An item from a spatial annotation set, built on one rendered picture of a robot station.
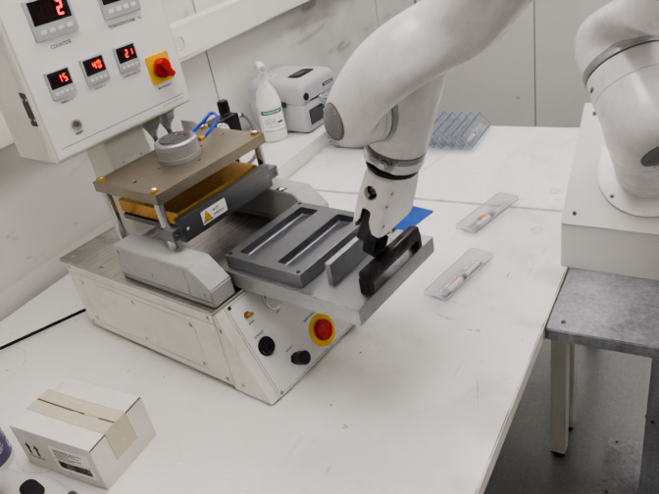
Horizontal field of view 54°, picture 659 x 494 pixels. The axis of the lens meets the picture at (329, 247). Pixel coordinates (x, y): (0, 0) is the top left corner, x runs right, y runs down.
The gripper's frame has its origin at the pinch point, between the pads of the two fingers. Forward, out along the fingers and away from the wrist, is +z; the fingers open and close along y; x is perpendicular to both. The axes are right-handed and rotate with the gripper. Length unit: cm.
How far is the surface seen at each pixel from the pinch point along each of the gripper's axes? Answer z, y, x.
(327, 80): 36, 93, 73
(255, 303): 17.7, -9.2, 15.5
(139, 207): 11.2, -10.1, 42.6
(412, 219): 33, 48, 14
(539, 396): 97, 76, -31
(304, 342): 25.8, -4.7, 7.4
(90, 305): 40, -17, 54
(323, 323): 24.7, 0.3, 7.0
